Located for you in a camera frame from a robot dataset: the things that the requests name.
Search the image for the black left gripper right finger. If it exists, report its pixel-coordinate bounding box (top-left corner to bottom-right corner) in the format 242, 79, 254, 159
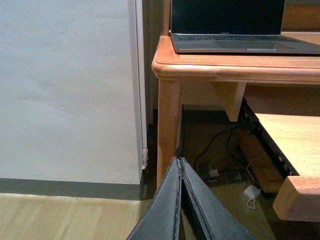
180, 158, 256, 240

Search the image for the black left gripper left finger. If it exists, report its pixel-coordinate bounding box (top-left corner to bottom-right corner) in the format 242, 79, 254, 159
127, 157, 182, 240

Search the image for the small white connector plug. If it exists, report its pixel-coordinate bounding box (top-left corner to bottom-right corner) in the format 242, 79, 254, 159
209, 169, 220, 178

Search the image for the white power adapter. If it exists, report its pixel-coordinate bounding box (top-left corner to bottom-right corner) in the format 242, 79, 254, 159
243, 185, 261, 200

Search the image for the wooden board on floor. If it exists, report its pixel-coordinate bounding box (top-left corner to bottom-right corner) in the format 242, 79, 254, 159
235, 129, 284, 194

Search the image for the wooden pull-out keyboard tray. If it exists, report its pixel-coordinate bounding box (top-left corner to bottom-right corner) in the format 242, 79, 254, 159
239, 97, 320, 223

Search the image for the wooden desk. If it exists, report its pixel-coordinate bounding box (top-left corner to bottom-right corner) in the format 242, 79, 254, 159
152, 0, 320, 184

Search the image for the grey open laptop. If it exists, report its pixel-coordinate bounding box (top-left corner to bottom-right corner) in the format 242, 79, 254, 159
170, 0, 320, 55

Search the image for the black cable on floor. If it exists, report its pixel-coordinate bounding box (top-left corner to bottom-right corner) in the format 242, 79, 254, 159
193, 124, 248, 176

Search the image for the black drawer slide rail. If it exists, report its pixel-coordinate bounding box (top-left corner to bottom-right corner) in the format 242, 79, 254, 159
238, 98, 300, 178

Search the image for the white wall conduit pipe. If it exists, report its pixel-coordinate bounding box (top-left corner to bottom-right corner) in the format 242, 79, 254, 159
128, 0, 148, 170

